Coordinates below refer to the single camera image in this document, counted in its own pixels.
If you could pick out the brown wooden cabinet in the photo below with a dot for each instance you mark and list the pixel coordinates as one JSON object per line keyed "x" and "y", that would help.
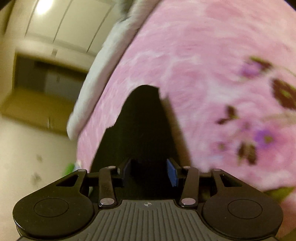
{"x": 46, "y": 76}

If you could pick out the pink floral bed sheet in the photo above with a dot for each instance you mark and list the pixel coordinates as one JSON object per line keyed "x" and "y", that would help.
{"x": 208, "y": 58}

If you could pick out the black buttoned garment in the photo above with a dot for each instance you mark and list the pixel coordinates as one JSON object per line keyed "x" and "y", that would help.
{"x": 143, "y": 129}

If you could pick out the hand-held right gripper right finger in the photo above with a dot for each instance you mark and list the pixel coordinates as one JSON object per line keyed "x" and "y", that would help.
{"x": 172, "y": 173}

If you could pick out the striped folded quilt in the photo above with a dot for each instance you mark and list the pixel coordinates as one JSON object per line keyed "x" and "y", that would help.
{"x": 99, "y": 69}

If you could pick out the white panelled wardrobe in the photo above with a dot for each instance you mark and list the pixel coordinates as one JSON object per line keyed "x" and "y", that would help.
{"x": 69, "y": 25}

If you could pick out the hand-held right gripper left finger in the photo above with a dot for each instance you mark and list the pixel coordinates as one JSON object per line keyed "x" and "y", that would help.
{"x": 126, "y": 171}

